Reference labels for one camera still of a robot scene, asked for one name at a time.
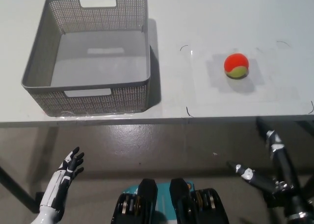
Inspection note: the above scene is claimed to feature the black metal table leg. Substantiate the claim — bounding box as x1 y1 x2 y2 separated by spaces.
0 164 37 213

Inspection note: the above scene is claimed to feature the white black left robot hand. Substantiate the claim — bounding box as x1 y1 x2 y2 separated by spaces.
39 146 85 213

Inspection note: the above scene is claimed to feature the black teal robot body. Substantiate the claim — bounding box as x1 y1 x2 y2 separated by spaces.
110 178 230 224

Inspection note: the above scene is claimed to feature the grey perforated plastic basket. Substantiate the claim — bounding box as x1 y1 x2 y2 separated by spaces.
21 0 152 117

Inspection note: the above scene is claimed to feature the orange and yellow tennis ball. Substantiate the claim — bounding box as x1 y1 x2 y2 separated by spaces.
223 53 250 80

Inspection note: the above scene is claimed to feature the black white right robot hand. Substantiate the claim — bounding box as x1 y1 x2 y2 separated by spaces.
227 130 314 217

